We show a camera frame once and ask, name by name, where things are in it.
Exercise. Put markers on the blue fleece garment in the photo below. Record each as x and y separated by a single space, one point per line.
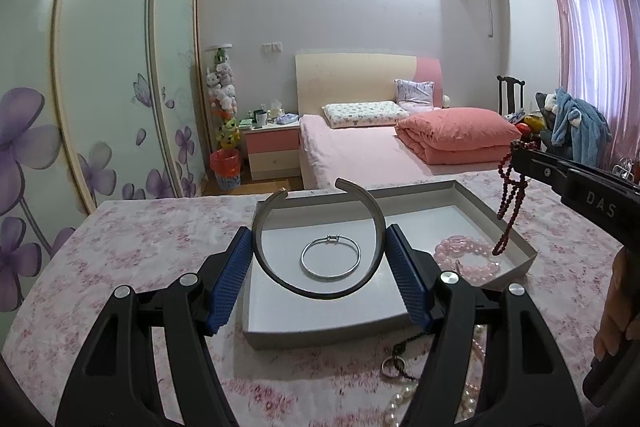
582 127

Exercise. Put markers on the person's right hand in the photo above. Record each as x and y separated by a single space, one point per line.
617 307

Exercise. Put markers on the folded salmon quilt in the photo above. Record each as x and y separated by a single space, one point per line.
450 134

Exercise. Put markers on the thin silver bangle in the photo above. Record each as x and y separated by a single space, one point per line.
306 268

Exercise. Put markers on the grey shallow cardboard tray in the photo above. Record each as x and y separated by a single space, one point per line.
320 312

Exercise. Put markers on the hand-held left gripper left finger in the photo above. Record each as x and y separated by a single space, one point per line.
230 277

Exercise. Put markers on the pink satin curtain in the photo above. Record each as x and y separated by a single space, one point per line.
595 42

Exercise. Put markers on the trash bin with red bag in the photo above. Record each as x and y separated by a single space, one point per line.
225 164

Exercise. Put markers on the white wall switch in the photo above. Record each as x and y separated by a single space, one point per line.
271 48

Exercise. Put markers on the white patterned pillow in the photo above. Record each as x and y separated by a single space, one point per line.
360 114

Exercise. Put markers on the floral sliding door wardrobe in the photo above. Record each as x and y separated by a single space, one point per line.
100 57

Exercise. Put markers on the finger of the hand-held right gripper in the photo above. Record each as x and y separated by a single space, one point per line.
542 167

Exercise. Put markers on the pink floral tablecloth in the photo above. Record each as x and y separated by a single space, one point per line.
125 247

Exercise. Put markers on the silver cuff bangle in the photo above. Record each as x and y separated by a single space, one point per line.
260 252

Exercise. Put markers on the pink bed with headboard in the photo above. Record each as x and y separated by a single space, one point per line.
360 147

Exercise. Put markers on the white mug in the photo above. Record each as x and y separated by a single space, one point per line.
261 119

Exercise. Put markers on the purple floral pillow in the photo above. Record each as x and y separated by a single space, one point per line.
412 93

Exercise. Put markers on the dark wooden chair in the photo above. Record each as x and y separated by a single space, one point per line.
510 94

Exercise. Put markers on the pink and cream nightstand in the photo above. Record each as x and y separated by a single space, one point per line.
270 152

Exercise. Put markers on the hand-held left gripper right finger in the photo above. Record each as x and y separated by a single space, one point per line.
405 277

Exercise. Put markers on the column of plush toys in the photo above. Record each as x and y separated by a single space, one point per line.
221 92

